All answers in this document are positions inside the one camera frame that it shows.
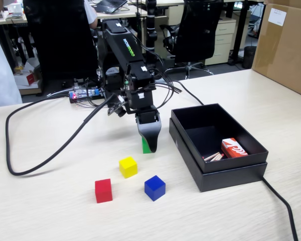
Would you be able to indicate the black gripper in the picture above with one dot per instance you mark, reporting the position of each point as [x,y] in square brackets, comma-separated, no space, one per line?
[140,100]

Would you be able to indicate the green wooden cube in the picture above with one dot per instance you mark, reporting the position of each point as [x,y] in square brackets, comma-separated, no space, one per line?
[145,148]

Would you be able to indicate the yellow wooden cube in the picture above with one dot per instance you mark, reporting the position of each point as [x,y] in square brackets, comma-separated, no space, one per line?
[128,168]

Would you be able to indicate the blue wooden cube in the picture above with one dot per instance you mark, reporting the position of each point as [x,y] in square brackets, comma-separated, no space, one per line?
[154,189]

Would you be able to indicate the red wooden cube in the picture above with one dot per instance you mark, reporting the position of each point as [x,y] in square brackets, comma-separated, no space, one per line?
[104,192]

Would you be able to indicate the wooden matchstick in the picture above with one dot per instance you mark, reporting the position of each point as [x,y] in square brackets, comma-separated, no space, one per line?
[213,157]
[210,155]
[218,158]

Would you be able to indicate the controller board with LEDs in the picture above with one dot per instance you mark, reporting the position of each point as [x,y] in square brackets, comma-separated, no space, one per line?
[84,94]

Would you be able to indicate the orange white matchbox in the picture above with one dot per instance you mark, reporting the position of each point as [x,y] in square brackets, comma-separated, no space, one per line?
[234,149]

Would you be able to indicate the black open cardboard box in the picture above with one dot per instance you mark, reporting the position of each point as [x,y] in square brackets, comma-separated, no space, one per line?
[240,130]

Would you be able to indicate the black box lid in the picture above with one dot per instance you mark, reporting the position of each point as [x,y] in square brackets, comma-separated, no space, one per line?
[228,180]

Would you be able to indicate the black pole with white rings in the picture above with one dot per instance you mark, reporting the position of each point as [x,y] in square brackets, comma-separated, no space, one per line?
[151,25]

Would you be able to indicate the black mesh office chair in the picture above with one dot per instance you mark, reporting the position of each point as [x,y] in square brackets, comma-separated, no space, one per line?
[198,30]

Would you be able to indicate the cream drawer cabinet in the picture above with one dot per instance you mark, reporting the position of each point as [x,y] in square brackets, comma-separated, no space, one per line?
[223,37]

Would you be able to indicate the black waste bin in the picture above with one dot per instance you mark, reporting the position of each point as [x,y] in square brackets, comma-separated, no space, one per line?
[249,57]

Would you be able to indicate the light wooden office desk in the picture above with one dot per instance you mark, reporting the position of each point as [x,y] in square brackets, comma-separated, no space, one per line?
[102,14]
[170,2]

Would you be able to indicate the black high-back office chair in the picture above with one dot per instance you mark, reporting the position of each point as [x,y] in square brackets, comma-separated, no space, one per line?
[60,37]

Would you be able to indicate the white red cardboard box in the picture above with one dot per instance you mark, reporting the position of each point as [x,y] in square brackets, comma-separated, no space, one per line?
[27,80]

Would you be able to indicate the black laptop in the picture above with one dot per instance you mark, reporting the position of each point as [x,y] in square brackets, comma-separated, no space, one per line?
[110,5]

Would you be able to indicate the seated person in white shirt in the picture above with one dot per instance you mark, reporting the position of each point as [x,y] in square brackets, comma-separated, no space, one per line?
[90,12]

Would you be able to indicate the large brown cardboard box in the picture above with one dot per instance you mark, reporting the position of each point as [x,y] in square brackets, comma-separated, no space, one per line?
[286,50]

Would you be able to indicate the standing person in light shirt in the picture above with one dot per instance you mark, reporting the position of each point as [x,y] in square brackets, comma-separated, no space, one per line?
[2,75]

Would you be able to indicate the small white box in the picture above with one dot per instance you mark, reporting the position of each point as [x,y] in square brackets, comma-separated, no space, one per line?
[16,8]

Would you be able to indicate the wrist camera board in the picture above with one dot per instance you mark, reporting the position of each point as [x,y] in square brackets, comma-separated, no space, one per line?
[116,109]

